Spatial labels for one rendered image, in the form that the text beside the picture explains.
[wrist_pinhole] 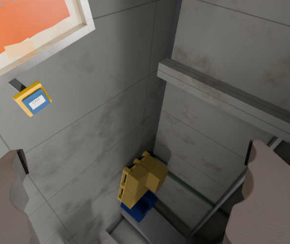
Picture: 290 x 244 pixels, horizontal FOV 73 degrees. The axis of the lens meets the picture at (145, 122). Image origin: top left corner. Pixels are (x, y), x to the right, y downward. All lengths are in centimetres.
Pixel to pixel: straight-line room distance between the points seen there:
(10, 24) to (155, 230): 735
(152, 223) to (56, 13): 729
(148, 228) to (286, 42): 653
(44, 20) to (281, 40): 286
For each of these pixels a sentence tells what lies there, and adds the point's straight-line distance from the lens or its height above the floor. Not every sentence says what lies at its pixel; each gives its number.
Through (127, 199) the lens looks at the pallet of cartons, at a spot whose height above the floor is 34.
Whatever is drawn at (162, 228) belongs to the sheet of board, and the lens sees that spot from 780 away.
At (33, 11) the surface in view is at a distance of 94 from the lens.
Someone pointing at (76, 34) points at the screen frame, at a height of 99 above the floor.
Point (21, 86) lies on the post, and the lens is 115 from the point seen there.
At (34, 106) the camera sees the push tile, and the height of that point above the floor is 97.
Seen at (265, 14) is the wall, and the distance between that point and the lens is 324.
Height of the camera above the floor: 177
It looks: 23 degrees down
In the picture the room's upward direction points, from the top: 123 degrees clockwise
